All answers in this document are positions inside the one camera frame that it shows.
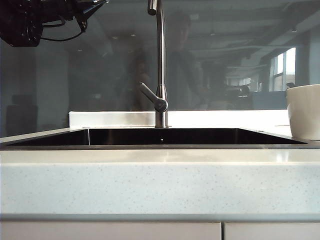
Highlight dark metal gooseneck faucet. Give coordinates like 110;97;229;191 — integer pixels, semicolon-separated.
147;0;170;129

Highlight black rectangular sink basin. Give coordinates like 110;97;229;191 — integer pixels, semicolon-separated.
0;127;320;151

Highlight white raised counter ledge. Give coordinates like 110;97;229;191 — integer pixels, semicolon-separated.
68;110;292;129

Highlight grey metal faucet lever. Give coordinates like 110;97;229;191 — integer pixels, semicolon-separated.
138;81;169;113

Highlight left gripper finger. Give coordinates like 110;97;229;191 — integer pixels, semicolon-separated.
82;0;110;15

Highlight white Starbucks logo mug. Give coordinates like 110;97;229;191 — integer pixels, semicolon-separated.
285;83;320;141

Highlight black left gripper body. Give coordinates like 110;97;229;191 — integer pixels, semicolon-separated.
42;0;88;27

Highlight grey cabinet door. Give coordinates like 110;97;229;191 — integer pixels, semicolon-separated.
223;221;320;240
0;221;223;240

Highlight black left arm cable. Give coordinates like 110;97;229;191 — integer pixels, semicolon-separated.
39;14;89;43

